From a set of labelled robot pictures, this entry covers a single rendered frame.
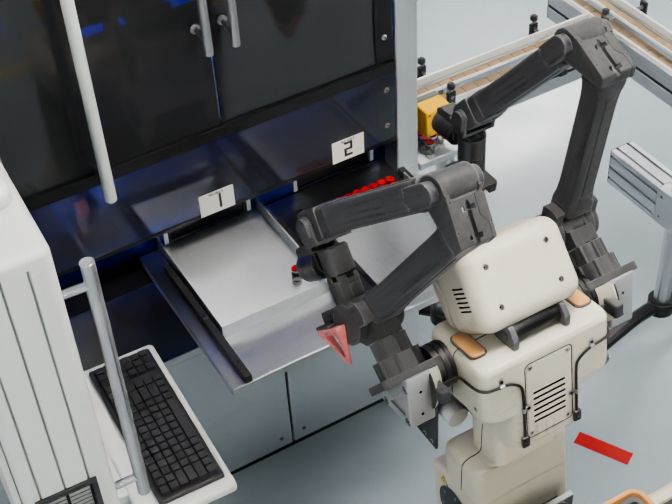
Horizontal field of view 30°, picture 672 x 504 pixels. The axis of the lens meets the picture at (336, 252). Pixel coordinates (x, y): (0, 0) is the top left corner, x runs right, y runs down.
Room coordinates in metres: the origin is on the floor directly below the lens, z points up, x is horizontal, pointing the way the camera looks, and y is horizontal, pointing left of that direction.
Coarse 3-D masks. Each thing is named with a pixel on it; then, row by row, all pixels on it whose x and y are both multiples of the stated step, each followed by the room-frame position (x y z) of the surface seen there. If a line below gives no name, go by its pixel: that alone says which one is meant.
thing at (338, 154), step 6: (348, 138) 2.30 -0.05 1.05; (354, 138) 2.31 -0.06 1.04; (360, 138) 2.32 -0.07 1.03; (336, 144) 2.29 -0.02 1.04; (342, 144) 2.29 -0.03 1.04; (348, 144) 2.30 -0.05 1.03; (354, 144) 2.31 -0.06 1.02; (360, 144) 2.32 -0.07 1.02; (336, 150) 2.29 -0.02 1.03; (342, 150) 2.29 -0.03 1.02; (348, 150) 2.30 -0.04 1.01; (354, 150) 2.31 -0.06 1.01; (360, 150) 2.32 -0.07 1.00; (336, 156) 2.29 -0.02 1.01; (342, 156) 2.29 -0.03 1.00; (348, 156) 2.30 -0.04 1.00; (336, 162) 2.29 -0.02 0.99
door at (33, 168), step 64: (0, 0) 1.99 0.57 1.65; (128, 0) 2.10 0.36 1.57; (192, 0) 2.16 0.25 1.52; (0, 64) 1.97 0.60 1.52; (64, 64) 2.03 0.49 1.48; (128, 64) 2.09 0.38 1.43; (192, 64) 2.15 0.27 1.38; (0, 128) 1.96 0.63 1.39; (64, 128) 2.02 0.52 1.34; (128, 128) 2.08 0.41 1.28; (192, 128) 2.14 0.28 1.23
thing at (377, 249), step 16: (384, 224) 2.18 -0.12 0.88; (400, 224) 2.18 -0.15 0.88; (416, 224) 2.18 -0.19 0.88; (432, 224) 2.17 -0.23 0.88; (336, 240) 2.10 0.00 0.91; (352, 240) 2.13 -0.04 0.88; (368, 240) 2.13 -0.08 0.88; (384, 240) 2.13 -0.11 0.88; (400, 240) 2.12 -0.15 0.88; (416, 240) 2.12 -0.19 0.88; (352, 256) 2.05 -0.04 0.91; (368, 256) 2.08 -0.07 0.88; (384, 256) 2.07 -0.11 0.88; (400, 256) 2.07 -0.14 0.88; (368, 272) 2.03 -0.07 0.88; (384, 272) 2.02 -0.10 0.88; (432, 288) 1.96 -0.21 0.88
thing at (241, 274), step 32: (224, 224) 2.22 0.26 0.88; (256, 224) 2.21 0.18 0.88; (192, 256) 2.12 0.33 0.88; (224, 256) 2.11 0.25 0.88; (256, 256) 2.10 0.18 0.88; (288, 256) 2.10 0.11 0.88; (192, 288) 1.98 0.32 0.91; (224, 288) 2.00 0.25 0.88; (256, 288) 2.00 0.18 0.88; (288, 288) 1.99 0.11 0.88; (320, 288) 1.96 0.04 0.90; (224, 320) 1.90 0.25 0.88; (256, 320) 1.89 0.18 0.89
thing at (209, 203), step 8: (232, 184) 2.16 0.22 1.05; (216, 192) 2.14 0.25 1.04; (224, 192) 2.15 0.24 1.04; (232, 192) 2.16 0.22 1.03; (200, 200) 2.12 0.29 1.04; (208, 200) 2.13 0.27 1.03; (216, 200) 2.14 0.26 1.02; (224, 200) 2.15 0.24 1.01; (232, 200) 2.16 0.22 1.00; (200, 208) 2.12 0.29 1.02; (208, 208) 2.13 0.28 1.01; (216, 208) 2.14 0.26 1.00; (224, 208) 2.15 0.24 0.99
